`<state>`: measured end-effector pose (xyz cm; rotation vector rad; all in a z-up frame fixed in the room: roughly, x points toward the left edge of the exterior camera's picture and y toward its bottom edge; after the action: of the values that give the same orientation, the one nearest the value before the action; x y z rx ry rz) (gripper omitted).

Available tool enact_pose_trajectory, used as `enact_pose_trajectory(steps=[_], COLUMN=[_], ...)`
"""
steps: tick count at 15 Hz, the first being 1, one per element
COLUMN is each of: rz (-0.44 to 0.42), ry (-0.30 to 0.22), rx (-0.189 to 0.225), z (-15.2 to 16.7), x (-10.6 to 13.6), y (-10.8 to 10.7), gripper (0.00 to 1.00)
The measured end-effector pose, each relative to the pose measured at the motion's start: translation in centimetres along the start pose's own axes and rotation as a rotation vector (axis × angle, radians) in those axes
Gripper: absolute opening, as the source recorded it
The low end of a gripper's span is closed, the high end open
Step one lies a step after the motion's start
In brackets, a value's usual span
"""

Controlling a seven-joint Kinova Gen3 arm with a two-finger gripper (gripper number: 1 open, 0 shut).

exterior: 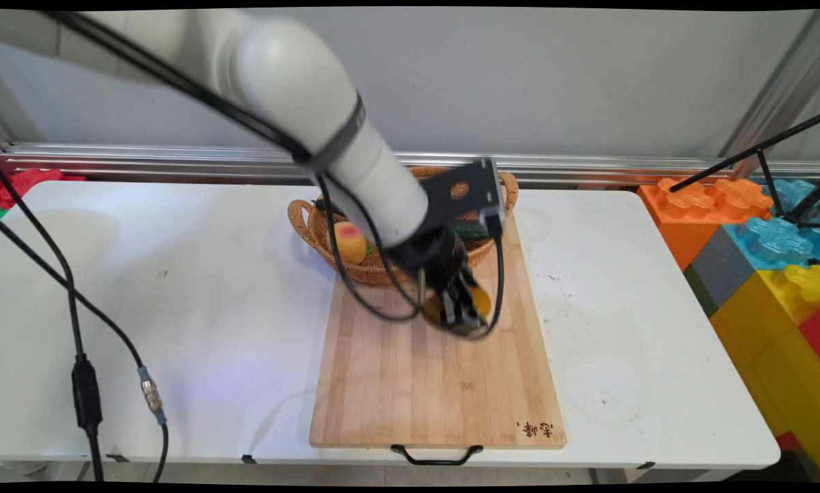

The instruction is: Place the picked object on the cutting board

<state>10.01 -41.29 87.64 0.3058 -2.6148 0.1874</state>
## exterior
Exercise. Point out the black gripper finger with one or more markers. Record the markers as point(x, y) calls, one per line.
point(475, 298)
point(454, 308)

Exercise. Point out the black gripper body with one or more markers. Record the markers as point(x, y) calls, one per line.
point(433, 257)

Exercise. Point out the orange bell pepper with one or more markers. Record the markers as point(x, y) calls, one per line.
point(482, 300)

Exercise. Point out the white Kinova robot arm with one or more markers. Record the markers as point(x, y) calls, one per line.
point(300, 89)

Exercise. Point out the dark green cucumber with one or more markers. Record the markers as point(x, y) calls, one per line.
point(471, 231)

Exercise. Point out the yellow pink peach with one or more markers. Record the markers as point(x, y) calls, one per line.
point(350, 242)

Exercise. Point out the wooden cutting board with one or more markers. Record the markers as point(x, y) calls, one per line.
point(396, 383)

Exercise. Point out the woven wicker basket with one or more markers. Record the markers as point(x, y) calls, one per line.
point(324, 236)

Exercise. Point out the orange giant building block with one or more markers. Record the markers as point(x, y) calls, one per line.
point(690, 212)

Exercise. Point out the grey giant building block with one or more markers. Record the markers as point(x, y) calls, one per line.
point(721, 274)

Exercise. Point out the yellow giant building block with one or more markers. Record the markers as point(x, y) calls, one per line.
point(773, 342)

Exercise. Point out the blue giant building block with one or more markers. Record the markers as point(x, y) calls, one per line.
point(773, 239)

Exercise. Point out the black tripod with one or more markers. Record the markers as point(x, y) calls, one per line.
point(759, 150)

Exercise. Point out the red giant building block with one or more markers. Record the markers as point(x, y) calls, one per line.
point(817, 332)

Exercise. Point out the red toy block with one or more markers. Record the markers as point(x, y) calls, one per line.
point(26, 181)

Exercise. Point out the aluminium wall rail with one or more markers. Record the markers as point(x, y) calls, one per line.
point(588, 166)

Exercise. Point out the diagonal aluminium post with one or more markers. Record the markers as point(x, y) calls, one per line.
point(779, 89)

